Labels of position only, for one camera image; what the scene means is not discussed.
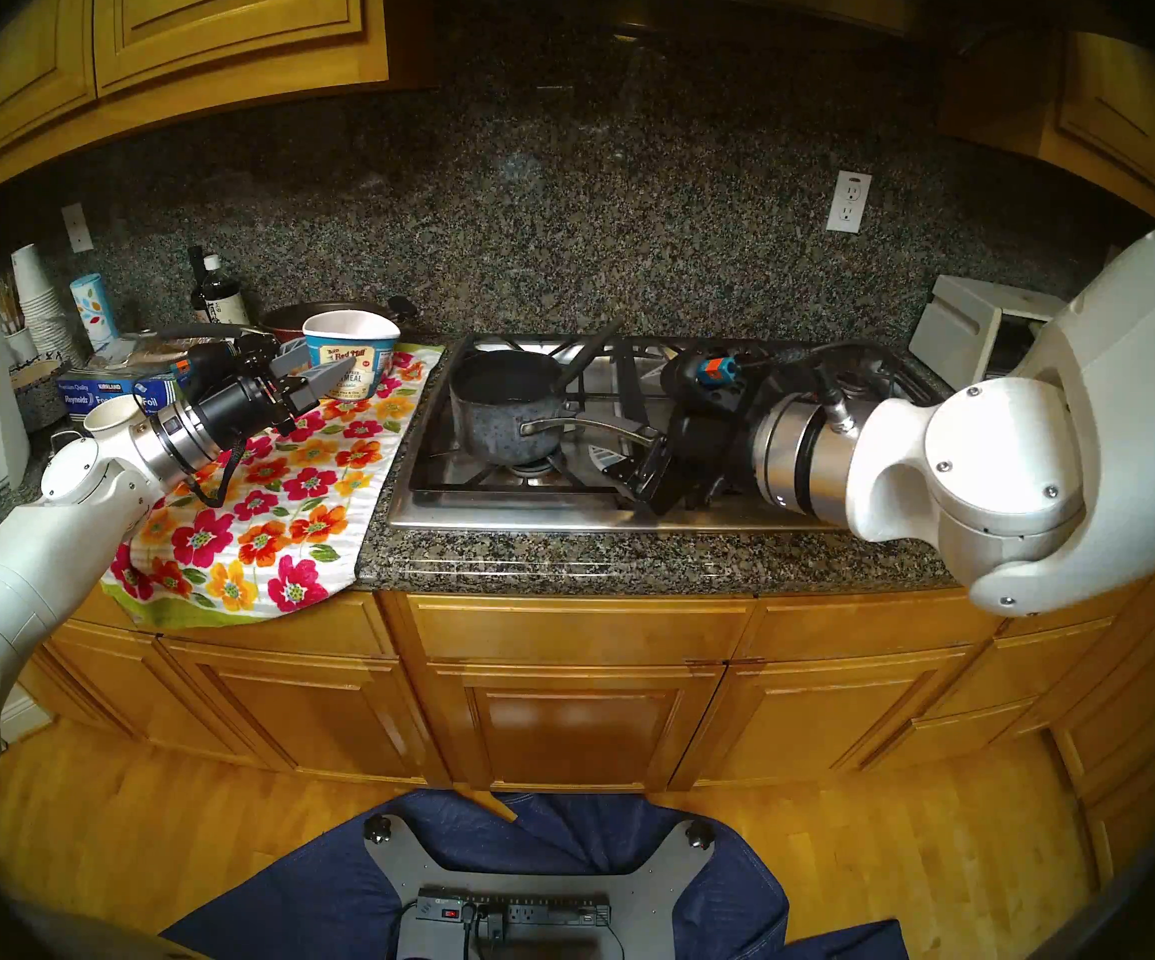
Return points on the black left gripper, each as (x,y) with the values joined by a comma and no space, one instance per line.
(252,403)

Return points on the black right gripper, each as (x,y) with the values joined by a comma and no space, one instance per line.
(718,448)

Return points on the blue oatmeal paper cup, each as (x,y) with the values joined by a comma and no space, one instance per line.
(362,353)

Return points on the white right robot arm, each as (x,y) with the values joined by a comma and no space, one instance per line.
(998,468)

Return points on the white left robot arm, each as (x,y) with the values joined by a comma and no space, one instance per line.
(28,568)

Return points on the steel pot red inside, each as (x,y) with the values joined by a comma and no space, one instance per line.
(280,318)

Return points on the wooden stir sticks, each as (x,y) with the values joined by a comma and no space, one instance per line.
(6,303)

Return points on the dark bottle white label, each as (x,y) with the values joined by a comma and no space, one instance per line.
(226,303)

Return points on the slim dark bottle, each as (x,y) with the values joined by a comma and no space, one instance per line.
(198,288)

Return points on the dark speckled saucepan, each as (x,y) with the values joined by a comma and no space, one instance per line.
(498,418)

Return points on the floral kitchen towel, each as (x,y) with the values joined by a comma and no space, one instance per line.
(268,538)

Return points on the stainless steel gas cooktop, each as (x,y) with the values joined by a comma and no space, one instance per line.
(498,508)

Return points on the blue foil roll box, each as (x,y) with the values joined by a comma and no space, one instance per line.
(98,388)

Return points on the white cup coloured drops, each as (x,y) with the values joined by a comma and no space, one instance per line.
(96,313)

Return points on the speckled grey container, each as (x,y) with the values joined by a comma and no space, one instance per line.
(38,398)

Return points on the stack of white cups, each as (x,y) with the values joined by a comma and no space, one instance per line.
(32,288)

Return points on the small white cup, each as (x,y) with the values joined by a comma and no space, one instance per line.
(20,346)

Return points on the white countertop appliance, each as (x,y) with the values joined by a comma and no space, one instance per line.
(952,333)

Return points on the wooden base cabinets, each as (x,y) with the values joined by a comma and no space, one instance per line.
(568,728)

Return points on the wooden upper cabinet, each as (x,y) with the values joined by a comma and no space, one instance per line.
(228,8)
(1108,108)

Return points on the grey power strip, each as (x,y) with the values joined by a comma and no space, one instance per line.
(538,910)

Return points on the dark blue cloth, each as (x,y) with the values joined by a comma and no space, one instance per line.
(308,898)

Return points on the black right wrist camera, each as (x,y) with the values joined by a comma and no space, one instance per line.
(702,370)

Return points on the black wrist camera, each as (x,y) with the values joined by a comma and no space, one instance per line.
(702,370)
(212,360)

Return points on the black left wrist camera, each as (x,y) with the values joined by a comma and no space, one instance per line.
(212,360)

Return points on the white wall switch plate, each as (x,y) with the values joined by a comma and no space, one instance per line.
(78,228)

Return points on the white wall power outlet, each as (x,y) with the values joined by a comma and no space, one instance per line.
(848,203)

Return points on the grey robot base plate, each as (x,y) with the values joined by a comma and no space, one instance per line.
(408,868)

